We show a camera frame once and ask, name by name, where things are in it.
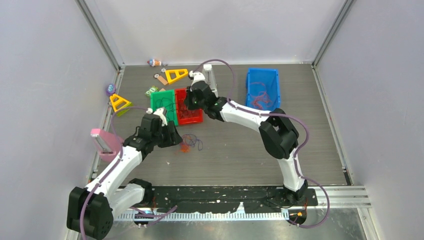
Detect yellow triangle toy left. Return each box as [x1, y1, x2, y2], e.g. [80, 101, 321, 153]
[109, 93, 133, 117]

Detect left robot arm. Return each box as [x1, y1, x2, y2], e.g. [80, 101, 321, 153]
[66, 109, 182, 240]

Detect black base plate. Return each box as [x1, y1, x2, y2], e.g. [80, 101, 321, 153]
[134, 186, 318, 214]

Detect green plastic bin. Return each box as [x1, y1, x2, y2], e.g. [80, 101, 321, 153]
[150, 89, 179, 126]

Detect blue plastic bin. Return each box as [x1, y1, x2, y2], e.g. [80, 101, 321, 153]
[245, 67, 281, 111]

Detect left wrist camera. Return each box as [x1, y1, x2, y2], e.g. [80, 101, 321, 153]
[146, 107, 168, 126]

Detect red plastic bin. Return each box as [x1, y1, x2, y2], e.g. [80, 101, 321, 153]
[174, 88, 203, 125]

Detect yellow triangle toy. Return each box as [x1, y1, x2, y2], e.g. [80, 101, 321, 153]
[165, 68, 189, 85]
[109, 93, 133, 117]

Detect purple round toy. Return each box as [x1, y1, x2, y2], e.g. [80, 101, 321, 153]
[105, 83, 117, 97]

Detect tan wooden strip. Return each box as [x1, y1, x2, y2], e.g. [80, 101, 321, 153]
[153, 73, 168, 86]

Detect purple cable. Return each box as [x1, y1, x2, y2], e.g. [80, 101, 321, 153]
[153, 96, 204, 152]

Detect green toy block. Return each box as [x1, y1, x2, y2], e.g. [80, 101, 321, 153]
[145, 85, 159, 97]

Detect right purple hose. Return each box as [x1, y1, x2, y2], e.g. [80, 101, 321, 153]
[193, 58, 331, 230]

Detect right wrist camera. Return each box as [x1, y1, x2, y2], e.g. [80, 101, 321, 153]
[188, 71, 206, 86]

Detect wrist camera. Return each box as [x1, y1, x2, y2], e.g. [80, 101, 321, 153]
[146, 107, 168, 126]
[188, 71, 206, 86]

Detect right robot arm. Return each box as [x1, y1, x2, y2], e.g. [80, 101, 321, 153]
[184, 80, 308, 205]

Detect purple hose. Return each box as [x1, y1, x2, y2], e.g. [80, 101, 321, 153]
[193, 58, 331, 230]
[79, 106, 178, 240]

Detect pink metronome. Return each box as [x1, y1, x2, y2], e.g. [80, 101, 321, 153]
[90, 128, 124, 163]

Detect small figurine toy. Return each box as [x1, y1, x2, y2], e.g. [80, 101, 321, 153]
[146, 58, 163, 67]

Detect white metronome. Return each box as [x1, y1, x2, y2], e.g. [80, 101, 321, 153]
[202, 64, 219, 97]

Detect yellow triangle toy rear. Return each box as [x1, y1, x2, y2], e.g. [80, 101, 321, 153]
[165, 68, 189, 85]

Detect aluminium rail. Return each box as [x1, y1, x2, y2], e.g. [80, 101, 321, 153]
[113, 186, 371, 222]

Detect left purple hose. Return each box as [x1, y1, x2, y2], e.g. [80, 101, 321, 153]
[79, 106, 178, 240]

